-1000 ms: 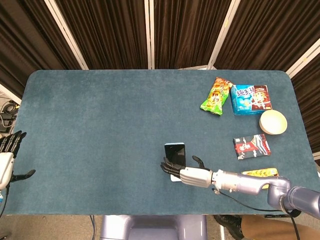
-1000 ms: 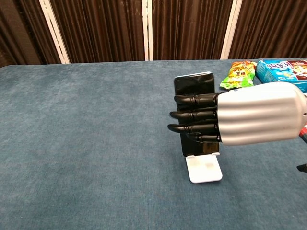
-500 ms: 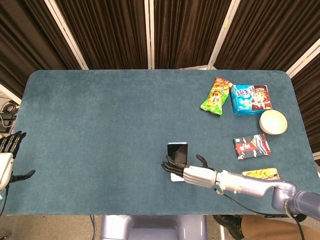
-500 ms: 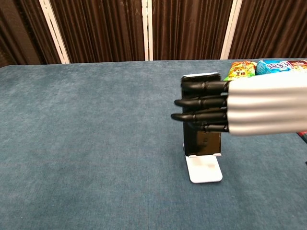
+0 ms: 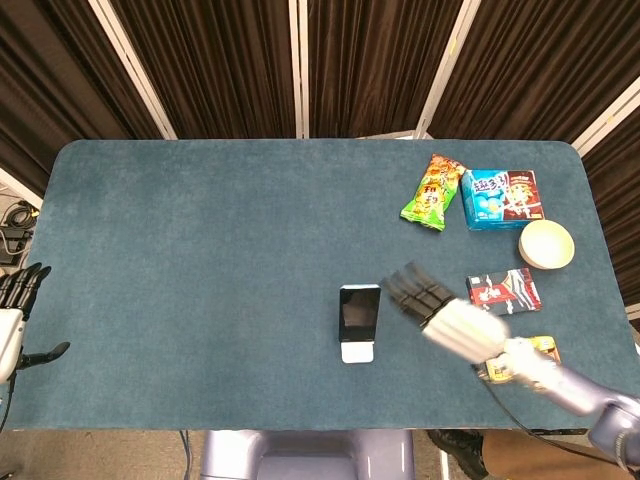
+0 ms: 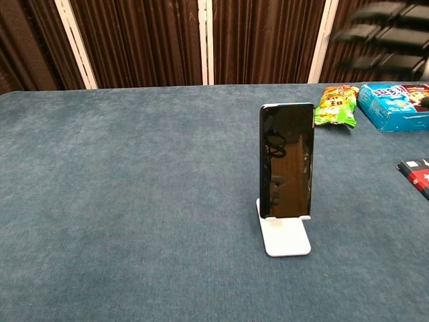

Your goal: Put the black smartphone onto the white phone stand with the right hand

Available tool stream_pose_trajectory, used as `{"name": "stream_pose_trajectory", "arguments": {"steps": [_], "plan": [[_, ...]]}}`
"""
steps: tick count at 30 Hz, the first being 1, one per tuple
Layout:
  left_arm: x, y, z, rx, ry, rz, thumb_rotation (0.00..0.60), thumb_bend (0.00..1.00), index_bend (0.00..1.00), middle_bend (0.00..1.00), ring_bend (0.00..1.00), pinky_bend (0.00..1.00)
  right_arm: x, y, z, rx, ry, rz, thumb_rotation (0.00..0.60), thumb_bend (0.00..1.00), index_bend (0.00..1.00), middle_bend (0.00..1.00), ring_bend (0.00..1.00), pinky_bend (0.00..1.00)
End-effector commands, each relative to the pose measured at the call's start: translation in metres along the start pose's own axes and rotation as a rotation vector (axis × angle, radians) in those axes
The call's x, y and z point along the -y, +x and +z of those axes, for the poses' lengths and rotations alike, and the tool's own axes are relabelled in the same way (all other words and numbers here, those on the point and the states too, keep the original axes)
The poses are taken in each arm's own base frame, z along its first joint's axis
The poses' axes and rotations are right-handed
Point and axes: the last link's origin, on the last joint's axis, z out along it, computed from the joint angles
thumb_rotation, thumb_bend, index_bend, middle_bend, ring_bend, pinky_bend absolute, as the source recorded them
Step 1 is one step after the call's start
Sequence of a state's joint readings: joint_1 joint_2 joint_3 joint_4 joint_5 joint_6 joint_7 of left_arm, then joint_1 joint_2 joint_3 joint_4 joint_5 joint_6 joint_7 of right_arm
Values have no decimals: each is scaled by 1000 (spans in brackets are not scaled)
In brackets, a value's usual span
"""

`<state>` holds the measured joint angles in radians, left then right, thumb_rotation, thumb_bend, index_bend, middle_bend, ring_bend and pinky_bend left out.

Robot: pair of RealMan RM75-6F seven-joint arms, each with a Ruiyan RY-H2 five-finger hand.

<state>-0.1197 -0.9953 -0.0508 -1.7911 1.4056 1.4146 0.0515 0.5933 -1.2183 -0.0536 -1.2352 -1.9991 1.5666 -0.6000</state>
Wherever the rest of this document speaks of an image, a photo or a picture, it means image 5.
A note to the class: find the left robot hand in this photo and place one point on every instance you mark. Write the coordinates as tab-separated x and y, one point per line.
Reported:
17	315

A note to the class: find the folding screen with brown curtain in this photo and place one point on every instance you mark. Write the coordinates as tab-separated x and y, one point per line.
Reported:
320	65

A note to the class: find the dark red-blue snack box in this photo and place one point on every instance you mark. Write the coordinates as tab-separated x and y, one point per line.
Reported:
505	292

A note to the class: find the black shoe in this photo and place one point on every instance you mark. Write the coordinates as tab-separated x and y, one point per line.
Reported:
457	450

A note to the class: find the blue cookie box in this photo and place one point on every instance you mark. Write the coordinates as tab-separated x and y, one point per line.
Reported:
500	200

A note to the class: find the green snack bag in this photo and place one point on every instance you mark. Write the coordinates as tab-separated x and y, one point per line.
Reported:
432	192

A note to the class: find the cream ceramic bowl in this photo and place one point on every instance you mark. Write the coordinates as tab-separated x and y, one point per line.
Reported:
546	245

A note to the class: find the purple robot base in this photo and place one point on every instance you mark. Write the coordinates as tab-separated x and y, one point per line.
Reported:
307	456

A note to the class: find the blue table mat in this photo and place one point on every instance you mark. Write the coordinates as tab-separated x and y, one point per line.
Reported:
200	280

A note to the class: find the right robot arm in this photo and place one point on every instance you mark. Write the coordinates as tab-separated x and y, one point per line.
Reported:
565	385

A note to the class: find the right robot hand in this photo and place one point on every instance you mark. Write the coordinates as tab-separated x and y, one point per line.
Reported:
445	312

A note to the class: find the white phone stand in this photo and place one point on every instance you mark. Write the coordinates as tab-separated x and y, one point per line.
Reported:
357	350

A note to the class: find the yellow snack box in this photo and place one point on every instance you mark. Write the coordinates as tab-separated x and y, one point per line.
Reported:
545	345

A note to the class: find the black smartphone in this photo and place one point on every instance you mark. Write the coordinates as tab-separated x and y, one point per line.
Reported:
359	313

